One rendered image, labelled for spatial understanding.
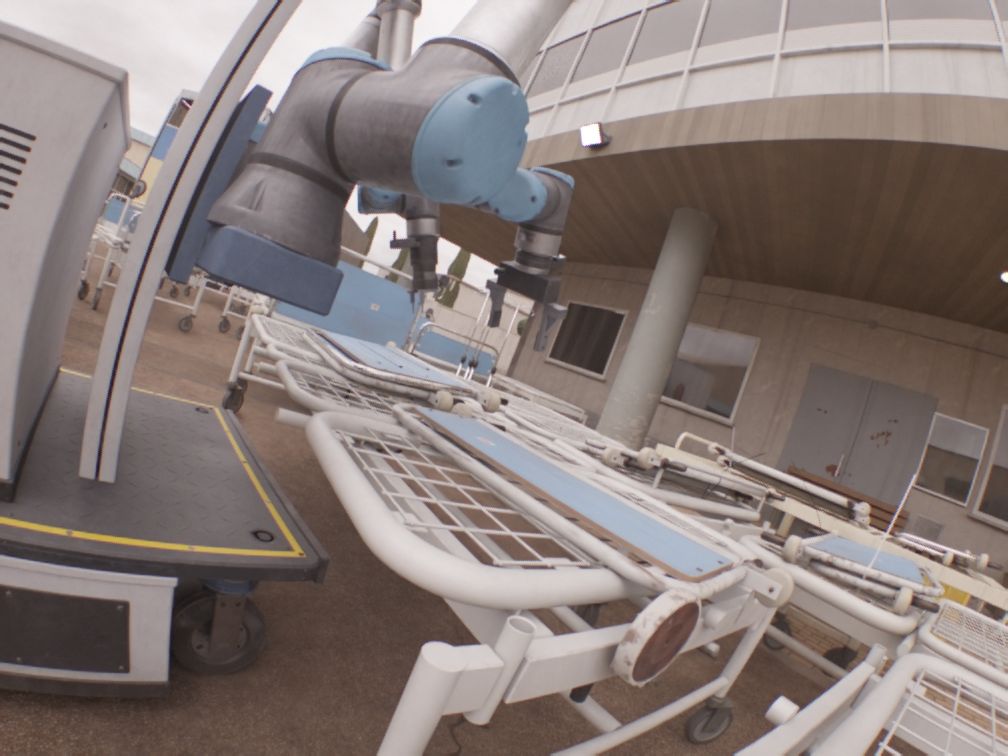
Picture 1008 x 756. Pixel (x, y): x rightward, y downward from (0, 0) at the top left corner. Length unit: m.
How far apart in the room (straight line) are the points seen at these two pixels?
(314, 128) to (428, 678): 0.57
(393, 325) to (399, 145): 1.95
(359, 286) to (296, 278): 1.77
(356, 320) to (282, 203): 1.80
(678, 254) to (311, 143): 5.43
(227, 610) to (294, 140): 0.67
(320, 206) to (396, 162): 0.13
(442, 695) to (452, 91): 0.54
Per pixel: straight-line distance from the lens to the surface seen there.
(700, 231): 5.98
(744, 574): 0.78
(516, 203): 0.80
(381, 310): 2.38
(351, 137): 0.55
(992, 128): 4.18
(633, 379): 5.51
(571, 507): 0.70
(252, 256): 0.55
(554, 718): 1.15
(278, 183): 0.59
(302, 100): 0.63
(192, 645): 0.89
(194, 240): 0.70
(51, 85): 0.63
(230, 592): 0.77
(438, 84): 0.51
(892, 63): 5.30
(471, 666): 0.41
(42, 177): 0.61
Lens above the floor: 0.69
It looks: 2 degrees down
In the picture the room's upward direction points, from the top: 21 degrees clockwise
